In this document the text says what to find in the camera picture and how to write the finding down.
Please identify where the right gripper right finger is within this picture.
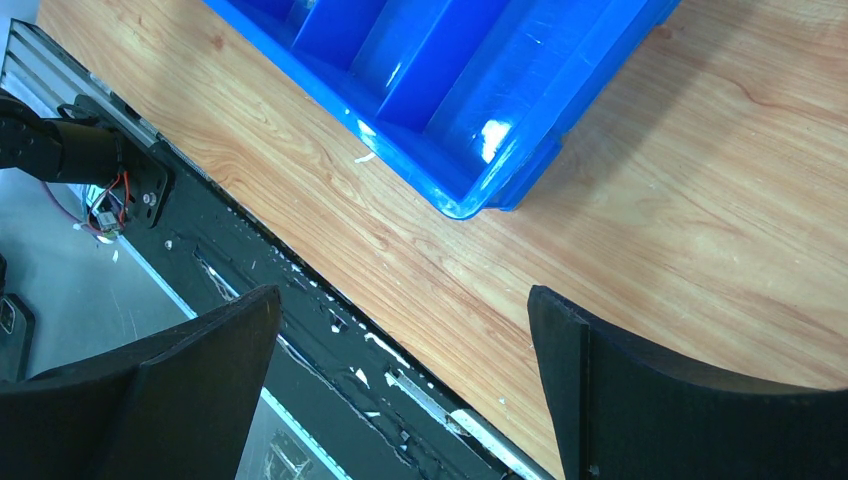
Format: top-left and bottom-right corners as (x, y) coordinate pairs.
(527, 285), (847, 479)

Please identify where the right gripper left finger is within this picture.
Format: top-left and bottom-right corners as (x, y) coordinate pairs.
(1, 285), (282, 479)

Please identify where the blue plastic divided bin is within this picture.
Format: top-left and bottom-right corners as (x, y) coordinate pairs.
(210, 0), (676, 220)

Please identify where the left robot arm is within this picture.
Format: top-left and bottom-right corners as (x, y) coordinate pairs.
(1, 90), (171, 228)

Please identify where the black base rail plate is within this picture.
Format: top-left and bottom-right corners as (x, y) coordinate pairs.
(1, 20), (546, 479)

